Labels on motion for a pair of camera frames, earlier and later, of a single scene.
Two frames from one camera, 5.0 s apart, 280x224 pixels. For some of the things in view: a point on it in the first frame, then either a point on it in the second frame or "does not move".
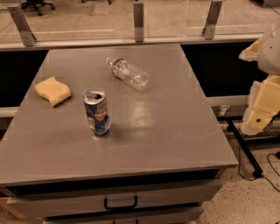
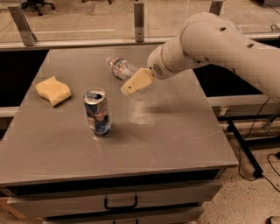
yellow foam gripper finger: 263,105 -> 143,79
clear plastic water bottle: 129,73 does not move
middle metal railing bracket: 138,22 does not move
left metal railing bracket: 23,25 does not move
